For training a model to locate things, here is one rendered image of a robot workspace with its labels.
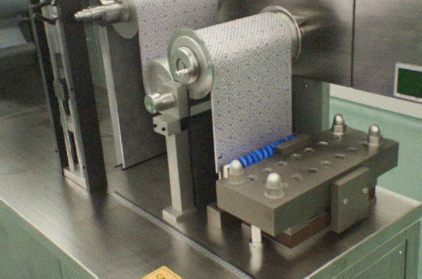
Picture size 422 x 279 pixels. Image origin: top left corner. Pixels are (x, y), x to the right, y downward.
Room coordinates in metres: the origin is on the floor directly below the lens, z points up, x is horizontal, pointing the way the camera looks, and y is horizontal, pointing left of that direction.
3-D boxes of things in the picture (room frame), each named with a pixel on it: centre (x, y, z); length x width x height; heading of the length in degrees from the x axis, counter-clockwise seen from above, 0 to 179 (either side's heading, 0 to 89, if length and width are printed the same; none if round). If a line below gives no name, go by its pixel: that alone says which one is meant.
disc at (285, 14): (1.31, -0.16, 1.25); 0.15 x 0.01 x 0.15; 40
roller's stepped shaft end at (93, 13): (1.29, 0.26, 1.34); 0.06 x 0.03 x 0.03; 130
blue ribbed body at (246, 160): (1.17, -0.11, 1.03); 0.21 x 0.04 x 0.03; 130
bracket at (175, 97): (1.15, 0.09, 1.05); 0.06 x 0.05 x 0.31; 130
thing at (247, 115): (1.18, -0.10, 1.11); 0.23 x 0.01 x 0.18; 130
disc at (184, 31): (1.15, 0.04, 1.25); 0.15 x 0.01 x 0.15; 40
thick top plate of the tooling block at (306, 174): (1.12, -0.21, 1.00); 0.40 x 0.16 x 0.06; 130
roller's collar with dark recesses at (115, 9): (1.33, 0.21, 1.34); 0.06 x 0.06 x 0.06; 40
